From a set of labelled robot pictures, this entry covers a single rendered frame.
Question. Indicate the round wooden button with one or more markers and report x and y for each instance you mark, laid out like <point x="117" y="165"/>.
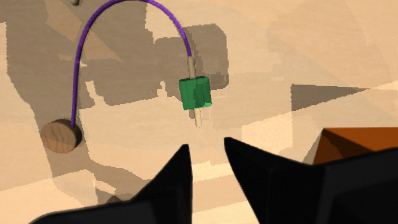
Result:
<point x="60" y="137"/>

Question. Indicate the green rounded block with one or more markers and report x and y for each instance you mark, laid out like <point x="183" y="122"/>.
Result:
<point x="195" y="93"/>

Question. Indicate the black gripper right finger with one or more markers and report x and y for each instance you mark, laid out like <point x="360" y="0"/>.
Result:
<point x="280" y="190"/>

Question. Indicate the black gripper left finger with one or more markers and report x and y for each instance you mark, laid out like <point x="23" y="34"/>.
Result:
<point x="166" y="199"/>

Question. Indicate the light wooden stick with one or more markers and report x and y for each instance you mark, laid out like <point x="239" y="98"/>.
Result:
<point x="74" y="2"/>

